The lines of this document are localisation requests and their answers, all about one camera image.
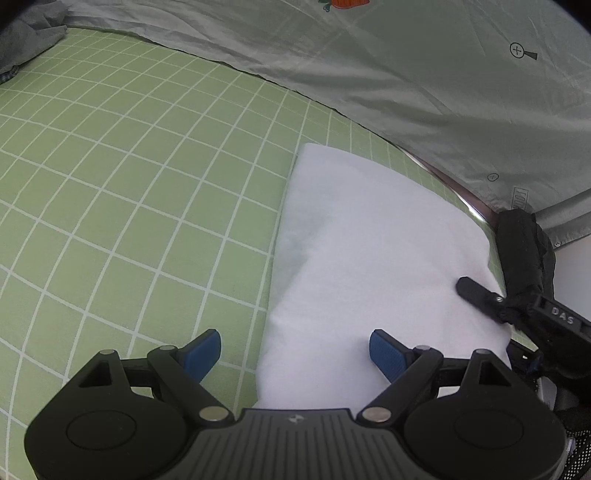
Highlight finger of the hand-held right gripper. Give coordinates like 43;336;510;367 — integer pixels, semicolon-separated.
455;276;508;325

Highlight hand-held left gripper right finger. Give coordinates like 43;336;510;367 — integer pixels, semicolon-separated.
356;329;523;428

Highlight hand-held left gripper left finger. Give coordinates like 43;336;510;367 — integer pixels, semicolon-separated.
69;329;235;428

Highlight white shirt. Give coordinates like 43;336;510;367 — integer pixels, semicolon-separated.
253;142;514;410

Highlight pile of mixed clothes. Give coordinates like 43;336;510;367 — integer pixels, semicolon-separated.
0;13;70;71

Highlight black mesh fabric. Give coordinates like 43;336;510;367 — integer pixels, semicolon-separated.
551;397;591;480

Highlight grey carrot printed sheet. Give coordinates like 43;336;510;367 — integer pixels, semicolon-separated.
65;0;591;245

